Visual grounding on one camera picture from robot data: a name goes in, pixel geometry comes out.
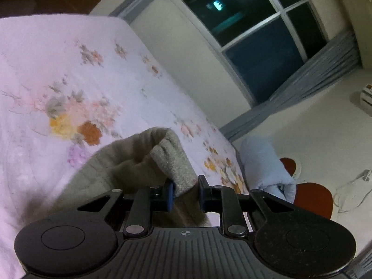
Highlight white air conditioner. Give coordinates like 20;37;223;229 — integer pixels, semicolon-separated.
359;84;372;107

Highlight pink floral bed sheet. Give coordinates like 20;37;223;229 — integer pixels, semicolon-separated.
0;14;251;279

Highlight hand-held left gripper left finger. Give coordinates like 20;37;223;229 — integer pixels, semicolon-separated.
77;179;176;238

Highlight rolled light blue duvet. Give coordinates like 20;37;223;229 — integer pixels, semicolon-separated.
238;135;297;204

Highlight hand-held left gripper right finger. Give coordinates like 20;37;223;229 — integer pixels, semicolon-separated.
198;175;295;237

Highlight grey-beige pants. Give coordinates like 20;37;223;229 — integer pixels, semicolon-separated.
51;126;214;229

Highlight white-framed window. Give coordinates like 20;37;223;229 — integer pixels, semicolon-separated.
165;0;335;106

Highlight red-brown wooden headboard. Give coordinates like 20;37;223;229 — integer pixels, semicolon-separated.
278;157;334;221

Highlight white wall cable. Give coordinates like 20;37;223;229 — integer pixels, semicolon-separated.
332;169;372;213

